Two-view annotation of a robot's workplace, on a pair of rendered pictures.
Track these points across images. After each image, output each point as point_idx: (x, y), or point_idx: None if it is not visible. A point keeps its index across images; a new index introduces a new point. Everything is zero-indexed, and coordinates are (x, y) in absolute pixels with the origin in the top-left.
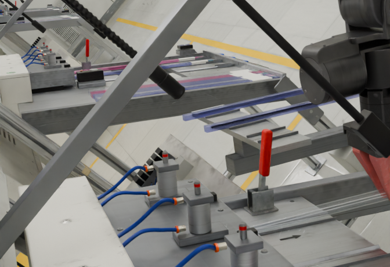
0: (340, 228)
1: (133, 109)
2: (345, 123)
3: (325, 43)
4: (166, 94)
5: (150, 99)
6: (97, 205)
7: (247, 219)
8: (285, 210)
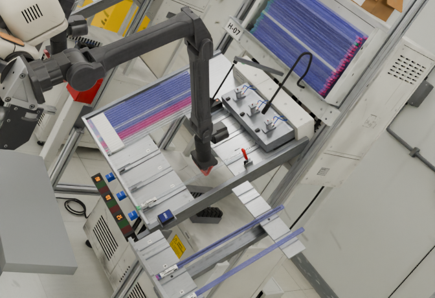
0: (222, 157)
1: None
2: (217, 161)
3: (219, 124)
4: None
5: None
6: (281, 111)
7: (252, 158)
8: (240, 166)
